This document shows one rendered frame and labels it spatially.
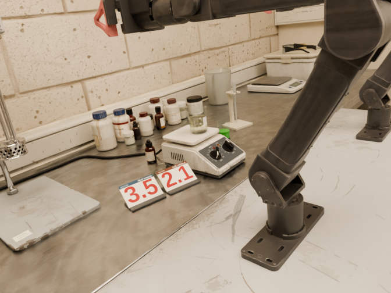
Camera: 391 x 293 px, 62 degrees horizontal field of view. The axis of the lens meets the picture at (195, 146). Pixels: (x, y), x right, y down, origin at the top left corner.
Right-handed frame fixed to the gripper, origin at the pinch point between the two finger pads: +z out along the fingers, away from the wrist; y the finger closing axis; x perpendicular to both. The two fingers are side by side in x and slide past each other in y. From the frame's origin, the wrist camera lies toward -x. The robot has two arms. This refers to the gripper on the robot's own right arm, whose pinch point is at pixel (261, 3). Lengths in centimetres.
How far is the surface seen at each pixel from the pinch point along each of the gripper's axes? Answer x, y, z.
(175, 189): 40, 59, -8
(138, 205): 40, 69, -6
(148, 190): 39, 64, -5
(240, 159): 39, 40, -14
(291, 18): 9, -95, 36
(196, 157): 35, 50, -8
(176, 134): 31, 46, 2
